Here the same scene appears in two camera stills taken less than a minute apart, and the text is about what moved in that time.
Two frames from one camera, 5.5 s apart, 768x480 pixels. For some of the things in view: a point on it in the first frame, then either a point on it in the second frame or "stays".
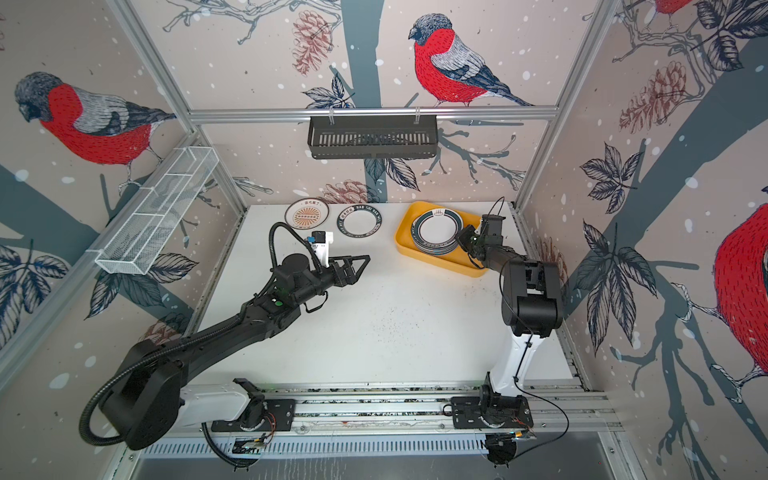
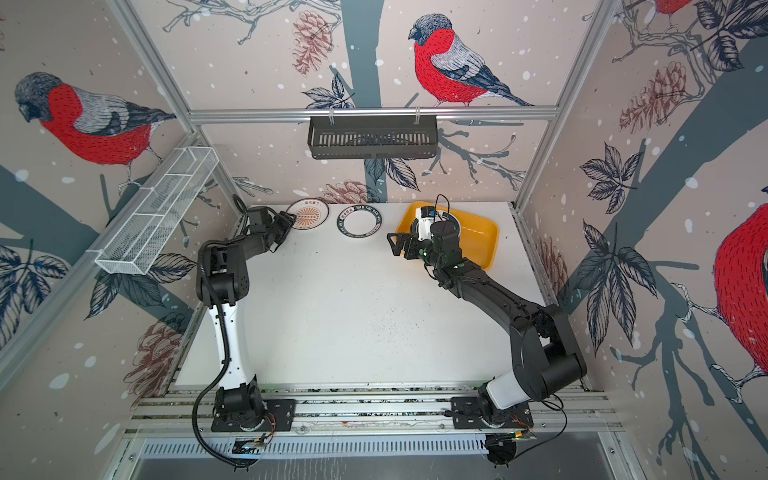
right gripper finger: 467,232 to 404,239
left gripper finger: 352,276 to 282,237
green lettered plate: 359,221 stays
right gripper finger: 470,247 to 411,249
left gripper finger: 348,259 to 285,218
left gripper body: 320,281 to 270,230
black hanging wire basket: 330,139 stays
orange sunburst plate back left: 306,213 stays
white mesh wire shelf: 159,216 stays
